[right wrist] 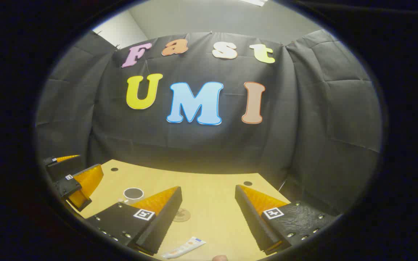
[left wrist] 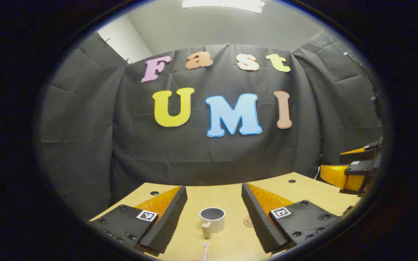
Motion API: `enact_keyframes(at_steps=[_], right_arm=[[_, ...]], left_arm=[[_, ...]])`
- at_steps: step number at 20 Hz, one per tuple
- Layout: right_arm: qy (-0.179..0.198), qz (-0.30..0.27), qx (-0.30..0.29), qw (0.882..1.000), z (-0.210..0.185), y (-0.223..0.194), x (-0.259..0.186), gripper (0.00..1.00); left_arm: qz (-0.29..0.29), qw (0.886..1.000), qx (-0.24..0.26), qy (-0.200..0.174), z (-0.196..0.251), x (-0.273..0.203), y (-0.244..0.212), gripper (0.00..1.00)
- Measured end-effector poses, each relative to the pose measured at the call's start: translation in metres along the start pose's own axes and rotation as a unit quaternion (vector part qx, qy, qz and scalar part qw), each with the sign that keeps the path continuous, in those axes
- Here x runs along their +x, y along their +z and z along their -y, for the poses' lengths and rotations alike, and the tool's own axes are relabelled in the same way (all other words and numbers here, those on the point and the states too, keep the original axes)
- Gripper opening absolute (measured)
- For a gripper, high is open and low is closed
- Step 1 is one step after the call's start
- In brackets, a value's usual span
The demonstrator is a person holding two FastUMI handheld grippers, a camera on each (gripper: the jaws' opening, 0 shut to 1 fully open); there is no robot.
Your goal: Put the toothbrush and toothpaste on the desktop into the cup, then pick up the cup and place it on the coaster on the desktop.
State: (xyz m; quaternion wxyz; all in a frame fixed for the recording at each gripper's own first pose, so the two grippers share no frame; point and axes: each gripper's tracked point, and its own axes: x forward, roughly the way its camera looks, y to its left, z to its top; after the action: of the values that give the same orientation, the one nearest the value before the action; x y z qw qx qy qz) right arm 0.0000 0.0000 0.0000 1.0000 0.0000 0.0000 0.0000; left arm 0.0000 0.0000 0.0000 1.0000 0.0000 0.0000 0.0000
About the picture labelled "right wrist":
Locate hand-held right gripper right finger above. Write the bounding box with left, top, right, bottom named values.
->
left=235, top=185, right=340, bottom=255

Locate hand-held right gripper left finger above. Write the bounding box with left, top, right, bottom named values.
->
left=86, top=186, right=183, bottom=255

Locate round wooden coaster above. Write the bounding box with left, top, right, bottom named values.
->
left=173, top=207, right=191, bottom=223

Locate white toothpaste tube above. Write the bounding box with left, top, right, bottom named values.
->
left=162, top=236, right=206, bottom=259

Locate white cup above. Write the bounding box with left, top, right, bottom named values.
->
left=118, top=187, right=145, bottom=203

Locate light wooden desktop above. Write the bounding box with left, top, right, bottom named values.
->
left=67, top=159, right=291, bottom=261

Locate black backdrop cloth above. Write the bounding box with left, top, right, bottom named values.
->
left=35, top=29, right=382, bottom=218

